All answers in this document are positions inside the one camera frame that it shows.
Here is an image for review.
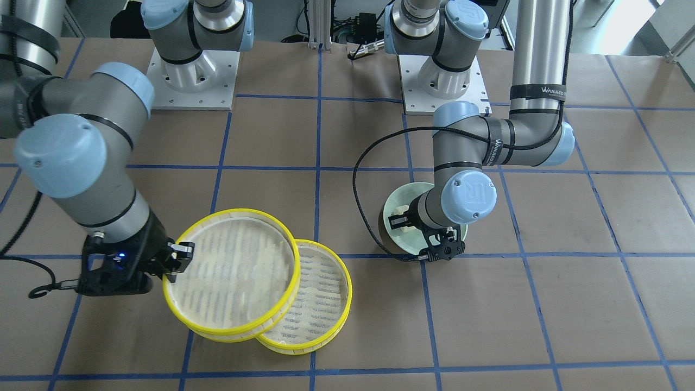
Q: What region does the green round plate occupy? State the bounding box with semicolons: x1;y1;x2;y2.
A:
382;181;467;262

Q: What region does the yellow steamer layer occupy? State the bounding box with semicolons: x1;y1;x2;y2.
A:
163;209;300;343
256;239;353;355

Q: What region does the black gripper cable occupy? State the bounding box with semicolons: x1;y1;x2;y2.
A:
352;126;544;262

